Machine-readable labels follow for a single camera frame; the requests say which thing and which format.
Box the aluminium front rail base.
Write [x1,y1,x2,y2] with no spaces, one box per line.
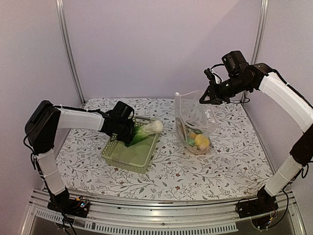
[20,189,308,235]

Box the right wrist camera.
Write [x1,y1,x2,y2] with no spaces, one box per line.
[204,68,222,84]

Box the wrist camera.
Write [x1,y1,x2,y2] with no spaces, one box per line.
[113,101,134,121]
[204,68,222,84]

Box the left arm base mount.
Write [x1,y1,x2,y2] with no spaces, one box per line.
[47,196,90,218]

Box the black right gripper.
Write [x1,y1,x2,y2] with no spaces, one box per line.
[200,74,252,104]

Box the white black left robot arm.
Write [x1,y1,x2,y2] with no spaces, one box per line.
[24,100,135,212]

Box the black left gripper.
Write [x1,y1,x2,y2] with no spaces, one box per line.
[115,119,134,142]

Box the green bok choy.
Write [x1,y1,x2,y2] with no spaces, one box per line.
[125,120,163,147]

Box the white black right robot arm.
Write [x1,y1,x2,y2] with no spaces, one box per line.
[199,50,313,213]

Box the brown bread roll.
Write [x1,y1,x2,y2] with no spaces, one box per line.
[176,118,186,139]

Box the right aluminium frame post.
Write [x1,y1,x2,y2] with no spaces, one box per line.
[240,0,269,103]

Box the clear zip top bag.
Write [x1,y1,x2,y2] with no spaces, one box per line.
[175,90,219,155]

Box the pale green perforated basket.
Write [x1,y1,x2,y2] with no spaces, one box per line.
[101,116,160,174]

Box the aluminium frame post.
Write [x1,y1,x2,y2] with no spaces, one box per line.
[240,0,269,103]
[55,0,86,105]

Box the floral patterned table mat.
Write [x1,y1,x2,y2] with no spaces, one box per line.
[56,98,272,201]

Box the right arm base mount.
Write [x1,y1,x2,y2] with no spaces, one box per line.
[235,198,278,230]

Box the yellow lemon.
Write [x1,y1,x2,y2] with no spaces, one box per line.
[194,134,210,148]

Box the left aluminium frame post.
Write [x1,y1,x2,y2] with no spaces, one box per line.
[55,0,86,105]

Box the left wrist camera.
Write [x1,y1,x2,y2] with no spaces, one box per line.
[113,101,134,121]

